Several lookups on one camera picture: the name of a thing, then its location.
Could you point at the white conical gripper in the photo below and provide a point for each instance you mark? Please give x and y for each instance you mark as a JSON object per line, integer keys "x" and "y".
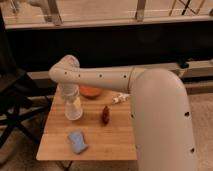
{"x": 73, "y": 108}

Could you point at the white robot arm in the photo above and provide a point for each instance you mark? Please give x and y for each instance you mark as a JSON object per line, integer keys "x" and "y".
{"x": 160, "y": 110}

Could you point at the orange ceramic bowl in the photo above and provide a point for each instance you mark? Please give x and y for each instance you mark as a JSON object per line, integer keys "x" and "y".
{"x": 90, "y": 92}

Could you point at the blue eraser sponge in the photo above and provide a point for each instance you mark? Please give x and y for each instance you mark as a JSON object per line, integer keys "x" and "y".
{"x": 77, "y": 140}

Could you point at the small white ceramic cup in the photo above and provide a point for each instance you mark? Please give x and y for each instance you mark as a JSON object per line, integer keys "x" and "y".
{"x": 120, "y": 98}

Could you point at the brown pine cone object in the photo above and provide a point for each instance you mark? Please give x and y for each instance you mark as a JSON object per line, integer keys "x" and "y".
{"x": 105, "y": 115}

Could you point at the wooden side table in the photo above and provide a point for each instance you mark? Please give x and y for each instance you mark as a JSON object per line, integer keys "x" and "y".
{"x": 106, "y": 128}

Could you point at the black office chair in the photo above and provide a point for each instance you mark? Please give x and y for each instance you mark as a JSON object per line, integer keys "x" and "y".
{"x": 15, "y": 89}

